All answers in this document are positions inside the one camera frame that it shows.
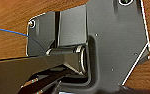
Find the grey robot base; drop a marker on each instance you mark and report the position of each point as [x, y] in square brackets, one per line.
[117, 36]

